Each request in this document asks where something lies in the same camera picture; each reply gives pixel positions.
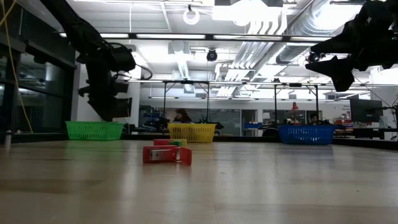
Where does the silver ceiling duct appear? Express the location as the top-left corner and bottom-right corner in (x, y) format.
(217, 18), (315, 97)

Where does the blue plastic basket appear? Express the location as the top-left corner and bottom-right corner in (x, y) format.
(277, 124), (338, 146)

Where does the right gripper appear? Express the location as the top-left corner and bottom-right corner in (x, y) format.
(304, 0), (398, 93)

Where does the black ceiling spotlight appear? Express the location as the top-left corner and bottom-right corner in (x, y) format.
(306, 51), (326, 63)

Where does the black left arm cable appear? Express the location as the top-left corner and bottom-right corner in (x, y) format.
(111, 42), (154, 81)

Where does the blue background bin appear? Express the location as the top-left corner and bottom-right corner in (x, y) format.
(244, 121), (264, 130)

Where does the person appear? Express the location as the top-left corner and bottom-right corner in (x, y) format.
(172, 108), (192, 124)
(309, 111), (323, 126)

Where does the green plastic basket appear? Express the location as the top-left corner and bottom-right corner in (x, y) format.
(65, 121), (125, 141)

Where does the yellow hanging cable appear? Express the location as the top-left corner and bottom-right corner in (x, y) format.
(0, 0), (34, 134)

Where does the dark glass partition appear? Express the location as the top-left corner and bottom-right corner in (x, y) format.
(0, 0), (77, 141)

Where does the yellow plastic basket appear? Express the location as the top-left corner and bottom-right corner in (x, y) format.
(167, 123), (217, 144)

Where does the black gantry frame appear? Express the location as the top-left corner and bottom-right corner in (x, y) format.
(273, 82), (320, 125)
(163, 80), (211, 125)

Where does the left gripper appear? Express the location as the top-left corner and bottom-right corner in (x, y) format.
(77, 67), (131, 123)

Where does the white ring light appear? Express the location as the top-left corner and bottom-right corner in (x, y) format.
(182, 7), (201, 26)

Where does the black aluminium table frame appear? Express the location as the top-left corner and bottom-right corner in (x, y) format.
(0, 129), (398, 152)

